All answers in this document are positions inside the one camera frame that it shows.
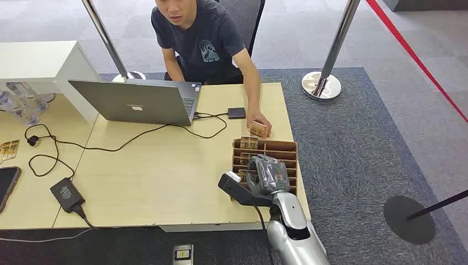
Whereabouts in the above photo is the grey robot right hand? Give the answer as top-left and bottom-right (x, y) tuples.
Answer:
(246, 153), (291, 197)

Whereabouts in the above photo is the person's left hand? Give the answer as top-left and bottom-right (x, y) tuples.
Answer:
(246, 109), (273, 139)

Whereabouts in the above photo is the brown wooden card organizer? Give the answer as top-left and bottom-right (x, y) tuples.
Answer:
(231, 137), (299, 201)

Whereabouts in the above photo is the person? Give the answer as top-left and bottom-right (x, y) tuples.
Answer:
(151, 0), (273, 139)

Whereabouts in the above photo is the blue-grey rug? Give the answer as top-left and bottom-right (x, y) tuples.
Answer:
(100, 67), (468, 265)

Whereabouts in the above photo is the black mesh office chair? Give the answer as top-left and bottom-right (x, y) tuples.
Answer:
(217, 0), (266, 57)

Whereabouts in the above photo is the small grey floor device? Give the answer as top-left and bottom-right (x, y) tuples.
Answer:
(172, 244), (194, 265)

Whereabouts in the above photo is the grey laptop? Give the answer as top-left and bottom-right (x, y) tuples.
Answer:
(68, 78), (202, 127)

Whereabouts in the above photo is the red barrier belt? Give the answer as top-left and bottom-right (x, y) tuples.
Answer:
(365, 0), (468, 124)

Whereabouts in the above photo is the black power adapter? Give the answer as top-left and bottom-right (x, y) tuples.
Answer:
(50, 177), (86, 214)

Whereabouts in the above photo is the dark grey plinth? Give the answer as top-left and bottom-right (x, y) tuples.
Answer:
(382, 0), (468, 12)

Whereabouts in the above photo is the white cabinet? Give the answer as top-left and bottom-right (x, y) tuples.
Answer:
(0, 40), (102, 124)

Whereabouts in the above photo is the clear plastic water bottle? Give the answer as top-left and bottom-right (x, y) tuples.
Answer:
(5, 82), (49, 112)
(0, 91), (41, 128)

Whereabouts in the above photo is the black smartphone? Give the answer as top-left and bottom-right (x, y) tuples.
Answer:
(0, 166), (22, 214)

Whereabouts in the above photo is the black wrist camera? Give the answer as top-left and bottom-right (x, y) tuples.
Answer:
(218, 171), (273, 208)

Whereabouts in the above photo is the short black drive cable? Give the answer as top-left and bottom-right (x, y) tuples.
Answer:
(194, 112), (230, 120)

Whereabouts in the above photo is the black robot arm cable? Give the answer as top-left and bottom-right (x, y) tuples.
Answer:
(252, 204), (275, 265)

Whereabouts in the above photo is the chrome stanchion post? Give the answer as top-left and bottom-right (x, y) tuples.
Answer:
(301, 0), (361, 102)
(81, 0), (146, 83)

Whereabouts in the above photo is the black stanchion post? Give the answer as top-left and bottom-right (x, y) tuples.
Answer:
(383, 189), (468, 245)

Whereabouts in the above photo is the thin black power cable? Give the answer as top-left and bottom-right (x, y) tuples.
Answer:
(24, 113), (228, 180)

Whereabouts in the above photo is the black mains cable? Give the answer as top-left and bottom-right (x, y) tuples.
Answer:
(75, 205), (97, 230)

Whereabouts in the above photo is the white cable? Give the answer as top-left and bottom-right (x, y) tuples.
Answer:
(0, 228), (94, 243)

